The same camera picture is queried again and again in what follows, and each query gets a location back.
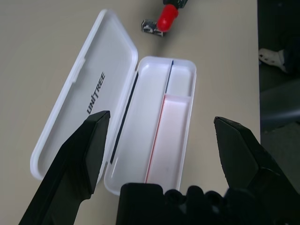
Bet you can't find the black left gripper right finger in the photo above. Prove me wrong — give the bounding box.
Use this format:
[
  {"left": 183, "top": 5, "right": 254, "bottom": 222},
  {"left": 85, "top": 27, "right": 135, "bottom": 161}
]
[{"left": 212, "top": 116, "right": 300, "bottom": 225}]

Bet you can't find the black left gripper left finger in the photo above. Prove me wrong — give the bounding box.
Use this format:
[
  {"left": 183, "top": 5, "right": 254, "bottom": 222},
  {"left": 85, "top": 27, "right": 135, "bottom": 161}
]
[{"left": 18, "top": 110, "right": 111, "bottom": 225}]

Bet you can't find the white plastic pencil case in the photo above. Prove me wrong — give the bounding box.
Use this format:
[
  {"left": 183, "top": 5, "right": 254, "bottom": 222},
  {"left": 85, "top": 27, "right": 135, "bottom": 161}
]
[{"left": 30, "top": 8, "right": 197, "bottom": 195}]

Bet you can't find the small black white patterned eraser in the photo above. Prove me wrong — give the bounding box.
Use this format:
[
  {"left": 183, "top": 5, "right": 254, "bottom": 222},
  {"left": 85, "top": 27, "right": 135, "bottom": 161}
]
[{"left": 140, "top": 19, "right": 165, "bottom": 38}]

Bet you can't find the black marker with red cap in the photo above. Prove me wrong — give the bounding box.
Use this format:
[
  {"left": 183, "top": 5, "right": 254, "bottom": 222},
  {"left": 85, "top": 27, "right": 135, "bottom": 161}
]
[{"left": 156, "top": 0, "right": 188, "bottom": 32}]

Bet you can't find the white perforated shoe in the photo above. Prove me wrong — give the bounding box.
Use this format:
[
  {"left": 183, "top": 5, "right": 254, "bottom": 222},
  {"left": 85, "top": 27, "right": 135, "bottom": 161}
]
[{"left": 258, "top": 48, "right": 288, "bottom": 73}]

